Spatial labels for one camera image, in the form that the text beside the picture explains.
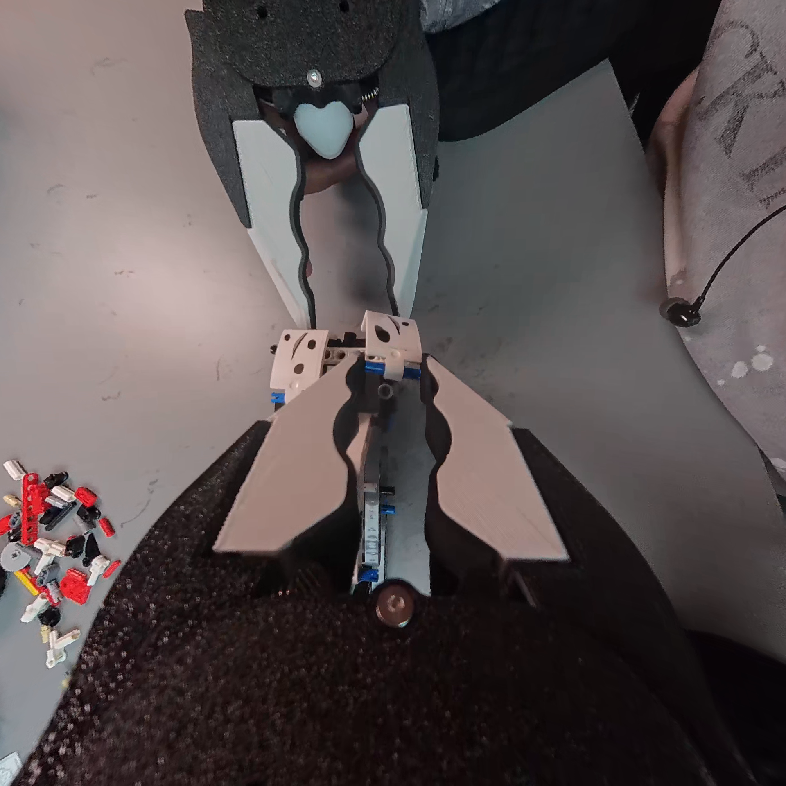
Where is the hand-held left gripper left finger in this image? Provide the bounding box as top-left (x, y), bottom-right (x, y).
top-left (212, 355), bottom-right (377, 561)

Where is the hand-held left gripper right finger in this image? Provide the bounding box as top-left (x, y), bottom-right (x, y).
top-left (420, 355), bottom-right (571, 565)

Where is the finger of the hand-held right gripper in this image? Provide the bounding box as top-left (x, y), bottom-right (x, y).
top-left (231, 118), bottom-right (318, 329)
top-left (358, 101), bottom-right (430, 320)

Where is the white toy truck model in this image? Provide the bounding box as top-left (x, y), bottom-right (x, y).
top-left (269, 327), bottom-right (434, 598)

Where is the white curved panel brick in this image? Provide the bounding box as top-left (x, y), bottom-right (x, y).
top-left (361, 310), bottom-right (426, 380)

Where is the person's right forearm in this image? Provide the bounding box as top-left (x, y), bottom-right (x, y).
top-left (420, 0), bottom-right (499, 33)

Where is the grey desk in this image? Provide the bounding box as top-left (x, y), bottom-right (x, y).
top-left (0, 0), bottom-right (786, 762)

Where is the person's right hand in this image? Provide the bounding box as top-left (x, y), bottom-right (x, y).
top-left (301, 154), bottom-right (362, 196)

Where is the black clip microphone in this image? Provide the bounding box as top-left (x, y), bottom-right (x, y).
top-left (659, 296), bottom-right (702, 328)

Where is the pile of red white bricks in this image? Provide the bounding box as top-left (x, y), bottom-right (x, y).
top-left (0, 457), bottom-right (124, 671)

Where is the thin black cable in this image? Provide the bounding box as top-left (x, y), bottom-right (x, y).
top-left (691, 203), bottom-right (786, 308)

